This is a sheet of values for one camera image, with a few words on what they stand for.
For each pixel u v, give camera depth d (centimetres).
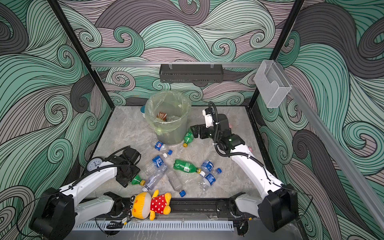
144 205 69
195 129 68
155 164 84
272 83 79
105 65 98
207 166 83
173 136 88
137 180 79
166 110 99
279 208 38
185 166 83
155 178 83
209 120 68
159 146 92
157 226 76
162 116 95
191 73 106
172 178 84
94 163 87
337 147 52
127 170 60
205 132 68
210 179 79
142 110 110
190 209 74
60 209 39
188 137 96
